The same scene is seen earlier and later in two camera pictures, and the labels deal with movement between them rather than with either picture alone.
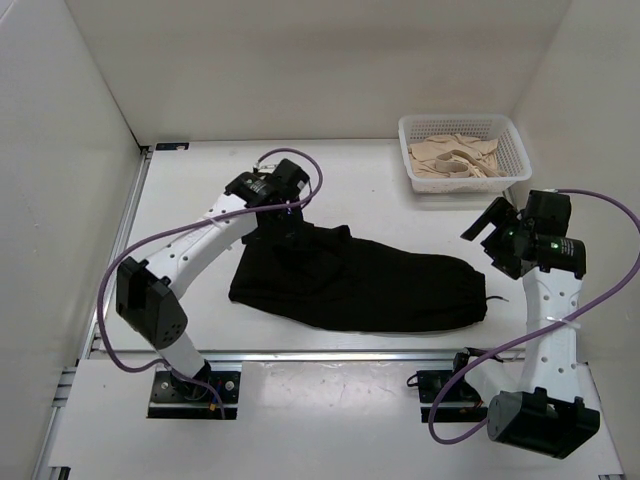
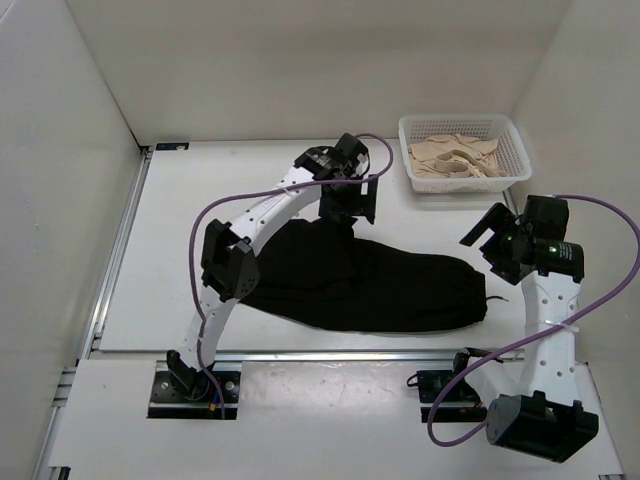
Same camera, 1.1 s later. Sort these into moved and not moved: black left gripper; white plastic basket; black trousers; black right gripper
Moved: black left gripper
Not moved: black right gripper; white plastic basket; black trousers
